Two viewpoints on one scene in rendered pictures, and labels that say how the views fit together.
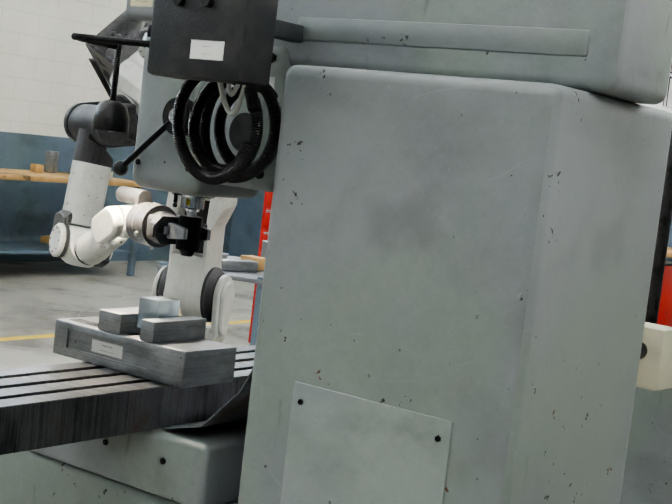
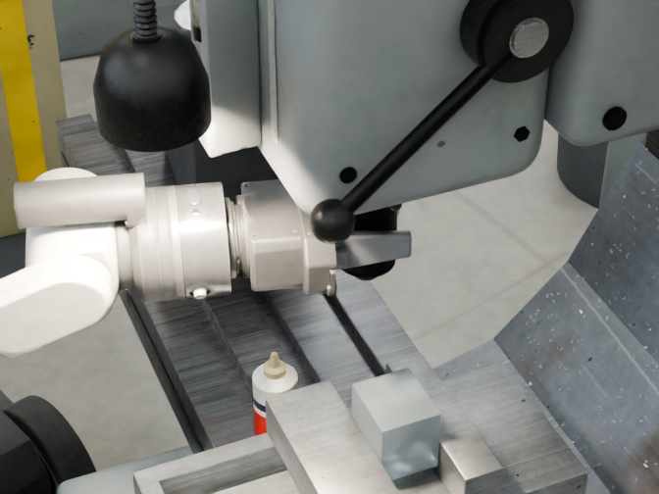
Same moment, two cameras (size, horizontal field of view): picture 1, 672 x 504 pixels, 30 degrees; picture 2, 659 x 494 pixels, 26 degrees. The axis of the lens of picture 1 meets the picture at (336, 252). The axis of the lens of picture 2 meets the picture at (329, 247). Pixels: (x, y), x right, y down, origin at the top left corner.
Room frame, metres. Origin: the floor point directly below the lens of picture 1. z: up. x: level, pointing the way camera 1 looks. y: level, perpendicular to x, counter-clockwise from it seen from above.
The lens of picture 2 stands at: (2.02, 1.06, 1.90)
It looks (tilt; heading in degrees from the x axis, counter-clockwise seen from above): 38 degrees down; 302
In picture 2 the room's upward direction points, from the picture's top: straight up
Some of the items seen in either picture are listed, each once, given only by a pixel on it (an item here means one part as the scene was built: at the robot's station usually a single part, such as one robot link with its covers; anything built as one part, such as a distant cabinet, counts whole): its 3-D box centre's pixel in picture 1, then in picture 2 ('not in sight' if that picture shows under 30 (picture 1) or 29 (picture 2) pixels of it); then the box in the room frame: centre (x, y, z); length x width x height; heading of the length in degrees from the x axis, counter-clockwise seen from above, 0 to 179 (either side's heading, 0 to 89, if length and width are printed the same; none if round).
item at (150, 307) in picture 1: (158, 313); (394, 424); (2.42, 0.33, 1.07); 0.06 x 0.05 x 0.06; 145
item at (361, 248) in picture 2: (175, 232); (372, 250); (2.45, 0.32, 1.23); 0.06 x 0.02 x 0.03; 40
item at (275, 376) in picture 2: not in sight; (276, 399); (2.55, 0.31, 1.01); 0.04 x 0.04 x 0.11
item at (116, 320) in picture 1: (136, 319); (331, 464); (2.45, 0.38, 1.05); 0.15 x 0.06 x 0.04; 145
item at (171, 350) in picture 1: (144, 339); (360, 483); (2.44, 0.35, 1.01); 0.35 x 0.15 x 0.11; 55
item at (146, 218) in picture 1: (164, 228); (250, 238); (2.54, 0.35, 1.23); 0.13 x 0.12 x 0.10; 130
